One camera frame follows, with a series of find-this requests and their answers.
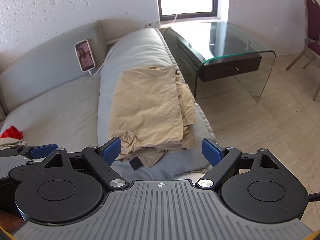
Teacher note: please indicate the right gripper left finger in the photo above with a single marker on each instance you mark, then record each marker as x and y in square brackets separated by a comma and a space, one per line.
[100, 160]

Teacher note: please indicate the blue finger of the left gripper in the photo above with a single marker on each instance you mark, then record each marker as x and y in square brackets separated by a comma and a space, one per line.
[43, 151]

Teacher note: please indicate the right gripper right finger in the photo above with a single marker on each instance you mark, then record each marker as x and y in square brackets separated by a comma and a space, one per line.
[223, 161]

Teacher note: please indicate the tan khaki jacket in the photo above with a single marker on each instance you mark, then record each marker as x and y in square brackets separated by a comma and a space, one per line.
[152, 113]

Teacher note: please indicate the beige hoodie with bear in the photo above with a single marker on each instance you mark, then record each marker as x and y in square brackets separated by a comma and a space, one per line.
[11, 142]

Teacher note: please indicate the red garment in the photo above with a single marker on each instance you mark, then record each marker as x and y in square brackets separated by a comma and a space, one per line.
[12, 132]

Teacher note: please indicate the grey sofa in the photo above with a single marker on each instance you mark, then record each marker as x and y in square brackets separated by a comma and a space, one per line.
[46, 95]

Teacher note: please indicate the white smartphone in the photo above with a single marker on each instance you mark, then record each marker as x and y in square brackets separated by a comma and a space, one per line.
[85, 56]

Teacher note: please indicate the glass side table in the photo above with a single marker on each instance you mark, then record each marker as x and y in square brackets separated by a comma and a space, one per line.
[209, 51]

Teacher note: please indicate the light grey seat cushion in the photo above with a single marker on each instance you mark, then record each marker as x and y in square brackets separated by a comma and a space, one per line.
[144, 48]

